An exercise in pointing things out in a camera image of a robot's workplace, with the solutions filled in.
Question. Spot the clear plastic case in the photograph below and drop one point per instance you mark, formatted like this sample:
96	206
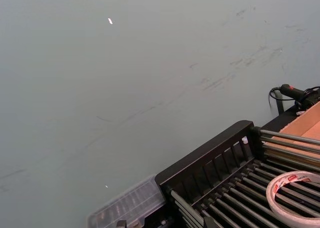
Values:
130	200

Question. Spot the black table cloth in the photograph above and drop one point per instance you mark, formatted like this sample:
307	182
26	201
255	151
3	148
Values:
277	123

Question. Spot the roll of white tape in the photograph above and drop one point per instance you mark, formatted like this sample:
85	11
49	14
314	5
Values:
275	200

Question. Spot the small white plastic piece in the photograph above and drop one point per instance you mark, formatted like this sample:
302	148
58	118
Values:
244	140

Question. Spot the black rack with steel bars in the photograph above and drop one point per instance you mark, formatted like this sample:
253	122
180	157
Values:
200	150

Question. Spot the shallow brown cardboard tray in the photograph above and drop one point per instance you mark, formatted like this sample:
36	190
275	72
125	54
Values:
307	120

